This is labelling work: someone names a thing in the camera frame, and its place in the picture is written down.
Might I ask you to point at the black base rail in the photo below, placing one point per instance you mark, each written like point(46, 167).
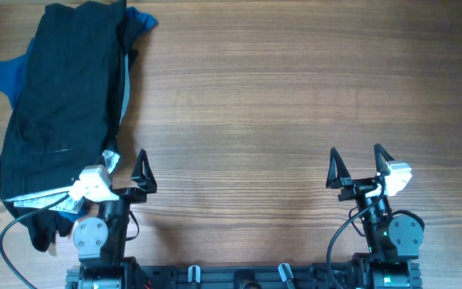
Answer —
point(239, 277)

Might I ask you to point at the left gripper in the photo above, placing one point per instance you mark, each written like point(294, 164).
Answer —
point(145, 182)

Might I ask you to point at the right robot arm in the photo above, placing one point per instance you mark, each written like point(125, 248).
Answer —
point(393, 237)

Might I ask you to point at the left white rail clip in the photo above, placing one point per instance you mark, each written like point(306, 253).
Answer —
point(194, 274)

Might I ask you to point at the blue t-shirt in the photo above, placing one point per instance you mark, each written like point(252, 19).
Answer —
point(13, 71)

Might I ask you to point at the black garment under pile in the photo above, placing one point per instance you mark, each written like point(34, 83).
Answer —
point(44, 226)

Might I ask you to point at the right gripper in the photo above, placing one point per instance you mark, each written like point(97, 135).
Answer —
point(358, 187)

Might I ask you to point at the white rail clip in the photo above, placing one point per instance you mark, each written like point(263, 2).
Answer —
point(194, 274)
point(285, 272)

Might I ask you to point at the black shorts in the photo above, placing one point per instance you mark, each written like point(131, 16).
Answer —
point(69, 107)

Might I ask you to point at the right white rail clip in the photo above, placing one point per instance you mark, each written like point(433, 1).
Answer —
point(285, 272)

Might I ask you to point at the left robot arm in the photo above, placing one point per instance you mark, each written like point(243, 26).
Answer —
point(100, 240)

